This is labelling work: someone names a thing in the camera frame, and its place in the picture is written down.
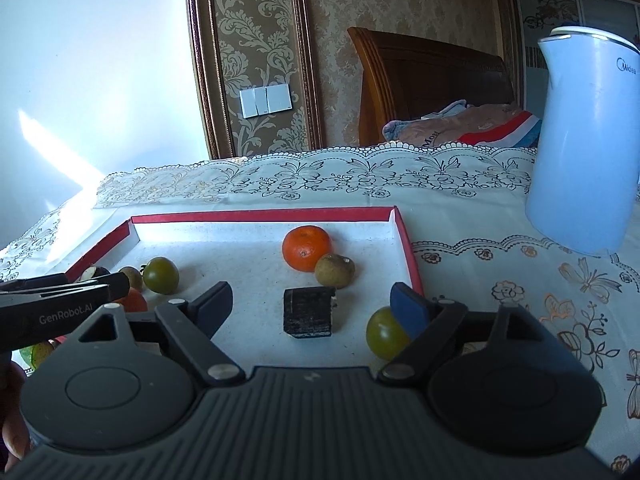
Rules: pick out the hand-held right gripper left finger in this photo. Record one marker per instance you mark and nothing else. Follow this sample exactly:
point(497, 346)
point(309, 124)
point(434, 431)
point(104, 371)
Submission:
point(220, 302)

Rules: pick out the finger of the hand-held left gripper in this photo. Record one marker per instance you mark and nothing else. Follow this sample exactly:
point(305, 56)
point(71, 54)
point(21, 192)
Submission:
point(35, 282)
point(117, 285)

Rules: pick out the tan longan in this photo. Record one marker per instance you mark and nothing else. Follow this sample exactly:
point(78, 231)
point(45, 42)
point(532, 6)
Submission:
point(334, 271)
point(132, 276)

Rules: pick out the gilded wall moulding frame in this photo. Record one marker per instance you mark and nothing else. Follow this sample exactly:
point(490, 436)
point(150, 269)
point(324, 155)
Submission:
point(204, 60)

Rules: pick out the wooden headboard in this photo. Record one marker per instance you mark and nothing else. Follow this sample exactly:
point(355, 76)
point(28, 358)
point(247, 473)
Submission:
point(425, 80)

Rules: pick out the sliding wardrobe door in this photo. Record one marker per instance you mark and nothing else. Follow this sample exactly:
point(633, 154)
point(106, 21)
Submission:
point(550, 15)

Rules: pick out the red shallow box tray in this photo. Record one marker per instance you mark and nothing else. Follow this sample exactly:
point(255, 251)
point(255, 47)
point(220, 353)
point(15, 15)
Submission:
point(240, 260)

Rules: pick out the folded striped blanket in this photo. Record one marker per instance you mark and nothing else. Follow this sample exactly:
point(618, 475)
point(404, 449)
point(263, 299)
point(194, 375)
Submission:
point(475, 127)

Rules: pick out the light blue electric kettle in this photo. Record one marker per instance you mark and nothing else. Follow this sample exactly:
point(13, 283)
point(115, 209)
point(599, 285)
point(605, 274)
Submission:
point(580, 160)

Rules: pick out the small red-orange fruit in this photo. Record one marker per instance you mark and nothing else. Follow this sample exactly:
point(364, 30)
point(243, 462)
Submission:
point(134, 301)

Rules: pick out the white wall switch panel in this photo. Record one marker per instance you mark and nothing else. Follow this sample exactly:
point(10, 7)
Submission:
point(265, 101)

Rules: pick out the person's left hand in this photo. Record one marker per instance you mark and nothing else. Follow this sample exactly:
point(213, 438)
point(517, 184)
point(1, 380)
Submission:
point(12, 425)

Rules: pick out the green tomato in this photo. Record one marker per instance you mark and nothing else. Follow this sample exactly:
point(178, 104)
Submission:
point(382, 335)
point(161, 275)

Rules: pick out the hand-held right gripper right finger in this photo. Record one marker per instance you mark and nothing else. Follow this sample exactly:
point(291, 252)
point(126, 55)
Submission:
point(407, 310)

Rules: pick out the green cucumber piece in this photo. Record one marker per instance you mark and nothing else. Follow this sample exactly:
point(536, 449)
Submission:
point(37, 355)

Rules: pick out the orange tangerine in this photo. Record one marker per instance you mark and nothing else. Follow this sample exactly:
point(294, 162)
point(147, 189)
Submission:
point(305, 247)

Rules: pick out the dark sugarcane piece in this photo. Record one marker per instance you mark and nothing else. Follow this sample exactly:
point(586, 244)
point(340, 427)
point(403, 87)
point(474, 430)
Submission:
point(307, 315)

